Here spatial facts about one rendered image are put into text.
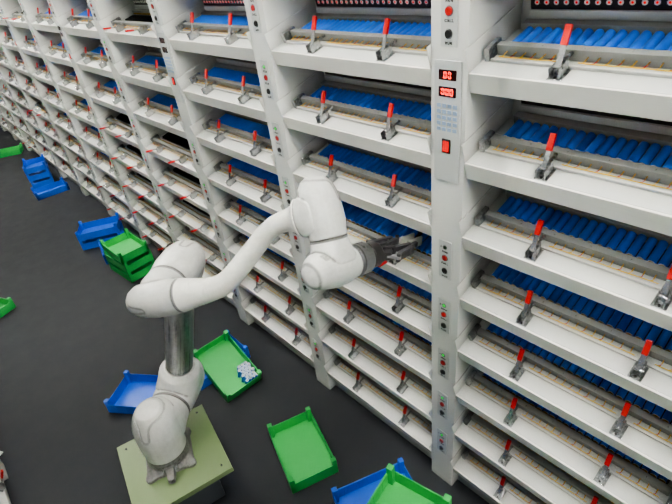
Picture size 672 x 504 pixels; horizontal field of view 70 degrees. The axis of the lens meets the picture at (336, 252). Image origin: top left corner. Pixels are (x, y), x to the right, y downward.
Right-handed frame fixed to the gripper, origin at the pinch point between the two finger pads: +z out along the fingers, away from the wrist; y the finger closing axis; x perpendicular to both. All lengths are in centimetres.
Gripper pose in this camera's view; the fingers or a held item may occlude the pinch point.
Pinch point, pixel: (410, 241)
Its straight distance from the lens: 148.4
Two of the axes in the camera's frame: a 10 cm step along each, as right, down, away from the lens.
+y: -6.9, -3.3, 6.4
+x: -0.7, 9.2, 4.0
